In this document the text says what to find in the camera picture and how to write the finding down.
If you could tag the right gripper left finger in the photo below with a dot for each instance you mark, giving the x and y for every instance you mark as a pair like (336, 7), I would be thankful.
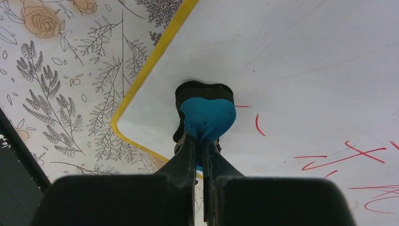
(164, 198)

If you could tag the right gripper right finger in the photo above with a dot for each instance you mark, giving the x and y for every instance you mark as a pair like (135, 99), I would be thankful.
(232, 199)

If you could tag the blue black whiteboard eraser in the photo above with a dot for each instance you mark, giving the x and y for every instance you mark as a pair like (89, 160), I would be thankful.
(206, 112)

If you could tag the yellow framed whiteboard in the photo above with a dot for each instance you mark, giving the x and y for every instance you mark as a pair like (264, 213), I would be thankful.
(316, 89)

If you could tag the floral table mat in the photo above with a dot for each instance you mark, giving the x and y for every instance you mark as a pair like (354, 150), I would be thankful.
(65, 66)

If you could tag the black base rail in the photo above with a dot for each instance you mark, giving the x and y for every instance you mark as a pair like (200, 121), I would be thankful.
(22, 182)

